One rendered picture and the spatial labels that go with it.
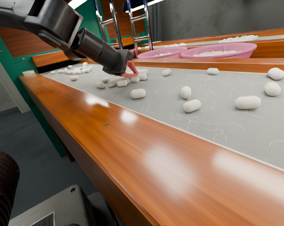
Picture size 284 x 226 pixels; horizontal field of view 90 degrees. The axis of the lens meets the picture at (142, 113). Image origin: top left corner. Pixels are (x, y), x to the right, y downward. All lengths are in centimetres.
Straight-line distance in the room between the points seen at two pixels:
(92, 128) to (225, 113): 21
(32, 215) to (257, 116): 60
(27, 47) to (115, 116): 112
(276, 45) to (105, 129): 71
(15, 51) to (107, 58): 95
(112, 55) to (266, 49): 61
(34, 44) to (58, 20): 95
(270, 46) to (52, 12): 73
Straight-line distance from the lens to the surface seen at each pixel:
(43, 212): 58
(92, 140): 20
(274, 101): 33
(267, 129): 25
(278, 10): 258
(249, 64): 47
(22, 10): 42
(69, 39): 37
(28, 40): 131
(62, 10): 37
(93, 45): 38
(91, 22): 146
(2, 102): 353
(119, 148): 17
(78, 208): 52
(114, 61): 41
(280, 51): 79
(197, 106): 26
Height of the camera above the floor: 88
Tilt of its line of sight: 29 degrees down
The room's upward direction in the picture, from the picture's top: 11 degrees counter-clockwise
